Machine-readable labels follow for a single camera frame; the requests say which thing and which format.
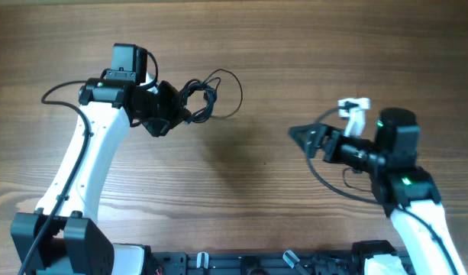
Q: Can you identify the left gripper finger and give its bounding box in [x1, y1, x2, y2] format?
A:
[141, 118, 180, 137]
[157, 80, 191, 121]

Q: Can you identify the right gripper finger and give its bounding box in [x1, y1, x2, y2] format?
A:
[297, 133, 324, 158]
[289, 124, 328, 144]

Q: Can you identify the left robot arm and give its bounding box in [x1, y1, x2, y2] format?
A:
[11, 44, 191, 274]

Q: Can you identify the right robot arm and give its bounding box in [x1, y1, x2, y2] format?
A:
[289, 108, 466, 274]

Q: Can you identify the right camera black cable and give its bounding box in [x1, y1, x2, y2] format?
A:
[304, 102, 460, 275]

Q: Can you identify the camera black cable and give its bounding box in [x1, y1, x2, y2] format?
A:
[304, 102, 460, 275]
[18, 79, 108, 275]

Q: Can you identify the left camera black cable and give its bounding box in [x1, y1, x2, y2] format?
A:
[18, 79, 108, 275]

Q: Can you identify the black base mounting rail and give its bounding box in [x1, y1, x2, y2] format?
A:
[150, 251, 364, 275]

